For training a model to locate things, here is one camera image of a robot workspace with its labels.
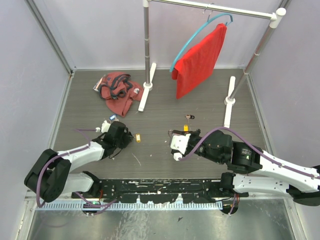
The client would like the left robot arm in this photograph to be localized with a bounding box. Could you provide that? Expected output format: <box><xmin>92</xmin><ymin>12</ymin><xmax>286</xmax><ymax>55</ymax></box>
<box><xmin>24</xmin><ymin>120</ymin><xmax>134</xmax><ymax>206</ymax></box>

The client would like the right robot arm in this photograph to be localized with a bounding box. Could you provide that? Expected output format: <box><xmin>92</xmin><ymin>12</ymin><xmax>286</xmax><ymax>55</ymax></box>
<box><xmin>168</xmin><ymin>127</ymin><xmax>320</xmax><ymax>207</ymax></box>

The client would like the white metal clothes rack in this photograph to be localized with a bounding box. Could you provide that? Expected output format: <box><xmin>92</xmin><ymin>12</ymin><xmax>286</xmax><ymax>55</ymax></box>
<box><xmin>137</xmin><ymin>0</ymin><xmax>287</xmax><ymax>128</ymax></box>

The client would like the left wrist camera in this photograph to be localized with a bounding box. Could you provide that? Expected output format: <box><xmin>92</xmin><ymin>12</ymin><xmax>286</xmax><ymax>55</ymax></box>
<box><xmin>95</xmin><ymin>120</ymin><xmax>114</xmax><ymax>133</ymax></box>

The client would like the teal clothes hanger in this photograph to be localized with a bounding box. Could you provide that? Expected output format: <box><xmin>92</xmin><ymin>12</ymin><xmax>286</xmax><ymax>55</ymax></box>
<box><xmin>169</xmin><ymin>11</ymin><xmax>234</xmax><ymax>73</ymax></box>

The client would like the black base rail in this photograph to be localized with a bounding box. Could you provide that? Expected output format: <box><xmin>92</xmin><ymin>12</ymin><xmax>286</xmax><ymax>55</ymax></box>
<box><xmin>94</xmin><ymin>178</ymin><xmax>226</xmax><ymax>204</ymax></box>

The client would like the red cloth on hanger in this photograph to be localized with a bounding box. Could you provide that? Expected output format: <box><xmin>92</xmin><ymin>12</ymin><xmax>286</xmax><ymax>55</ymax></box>
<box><xmin>171</xmin><ymin>23</ymin><xmax>227</xmax><ymax>99</ymax></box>

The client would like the metal keyring with keys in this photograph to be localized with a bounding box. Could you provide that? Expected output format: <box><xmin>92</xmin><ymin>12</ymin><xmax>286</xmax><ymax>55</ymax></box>
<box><xmin>167</xmin><ymin>129</ymin><xmax>175</xmax><ymax>140</ymax></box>

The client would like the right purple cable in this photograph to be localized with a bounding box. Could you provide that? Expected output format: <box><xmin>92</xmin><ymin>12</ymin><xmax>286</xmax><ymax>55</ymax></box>
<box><xmin>178</xmin><ymin>126</ymin><xmax>320</xmax><ymax>180</ymax></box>

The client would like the crumpled maroon shirt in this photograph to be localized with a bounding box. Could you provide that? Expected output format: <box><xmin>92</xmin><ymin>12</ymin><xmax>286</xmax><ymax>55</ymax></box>
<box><xmin>93</xmin><ymin>71</ymin><xmax>144</xmax><ymax>118</ymax></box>

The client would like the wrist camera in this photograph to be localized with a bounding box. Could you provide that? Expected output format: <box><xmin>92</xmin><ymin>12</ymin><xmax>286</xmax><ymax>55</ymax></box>
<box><xmin>95</xmin><ymin>120</ymin><xmax>114</xmax><ymax>133</ymax></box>
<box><xmin>169</xmin><ymin>133</ymin><xmax>191</xmax><ymax>161</ymax></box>

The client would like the brown tag key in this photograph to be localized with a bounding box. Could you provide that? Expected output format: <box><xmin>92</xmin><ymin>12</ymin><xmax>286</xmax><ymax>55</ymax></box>
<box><xmin>185</xmin><ymin>114</ymin><xmax>195</xmax><ymax>120</ymax></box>

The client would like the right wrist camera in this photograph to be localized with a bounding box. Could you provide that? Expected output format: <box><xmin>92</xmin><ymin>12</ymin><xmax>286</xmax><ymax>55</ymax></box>
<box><xmin>169</xmin><ymin>133</ymin><xmax>191</xmax><ymax>161</ymax></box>

